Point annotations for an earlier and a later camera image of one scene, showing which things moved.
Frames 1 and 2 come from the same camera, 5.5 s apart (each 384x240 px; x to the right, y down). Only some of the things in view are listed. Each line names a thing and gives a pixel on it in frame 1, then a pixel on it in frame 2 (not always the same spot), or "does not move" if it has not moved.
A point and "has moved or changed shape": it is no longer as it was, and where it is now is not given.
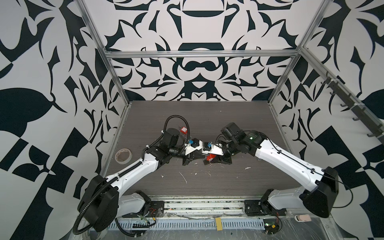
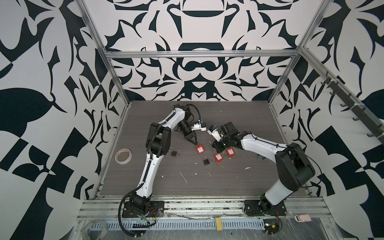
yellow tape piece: x=219 y=223 does not move
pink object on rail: x=304 y=218 does not move
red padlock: x=210 y=157 has moved or changed shape
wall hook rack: x=353 y=104 does not move
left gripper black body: x=186 y=159 -> x=191 y=134
